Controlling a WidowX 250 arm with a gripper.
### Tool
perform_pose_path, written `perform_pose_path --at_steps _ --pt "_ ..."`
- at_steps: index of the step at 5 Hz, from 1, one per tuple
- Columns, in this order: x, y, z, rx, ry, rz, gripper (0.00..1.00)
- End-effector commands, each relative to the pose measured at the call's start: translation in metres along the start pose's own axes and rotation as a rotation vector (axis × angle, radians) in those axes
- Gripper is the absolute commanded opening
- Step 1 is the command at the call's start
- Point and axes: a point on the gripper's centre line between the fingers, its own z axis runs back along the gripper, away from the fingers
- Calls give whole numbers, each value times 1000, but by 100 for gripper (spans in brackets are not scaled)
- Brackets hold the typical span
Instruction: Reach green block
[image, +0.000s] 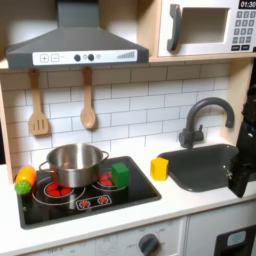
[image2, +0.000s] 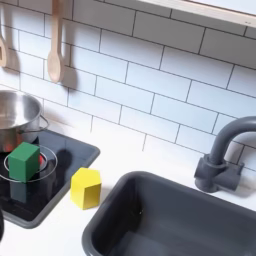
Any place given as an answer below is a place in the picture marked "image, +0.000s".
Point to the white oven control panel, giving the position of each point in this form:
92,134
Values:
113,241

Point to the grey oven knob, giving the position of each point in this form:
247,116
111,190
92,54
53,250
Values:
148,245

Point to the steel pot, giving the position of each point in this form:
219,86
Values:
76,173

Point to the yellow block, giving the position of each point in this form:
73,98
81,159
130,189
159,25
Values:
159,169

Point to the black stove top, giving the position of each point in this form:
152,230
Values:
133,191

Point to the white cabinet door, black window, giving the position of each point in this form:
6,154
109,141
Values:
230,230

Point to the dark grey tap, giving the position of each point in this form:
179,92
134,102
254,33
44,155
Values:
193,115

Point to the dark grey sink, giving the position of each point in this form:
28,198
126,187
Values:
200,168

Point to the green block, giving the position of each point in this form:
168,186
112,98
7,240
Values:
120,175

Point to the slotted wooden spatula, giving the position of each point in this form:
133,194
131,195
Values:
38,123

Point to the grey range hood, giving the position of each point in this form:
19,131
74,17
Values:
78,43

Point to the orange and green toy vegetable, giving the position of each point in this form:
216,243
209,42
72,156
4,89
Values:
25,178

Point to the white toy microwave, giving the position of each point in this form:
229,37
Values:
203,48

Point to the wooden spoon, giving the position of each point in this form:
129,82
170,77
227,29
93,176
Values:
88,115

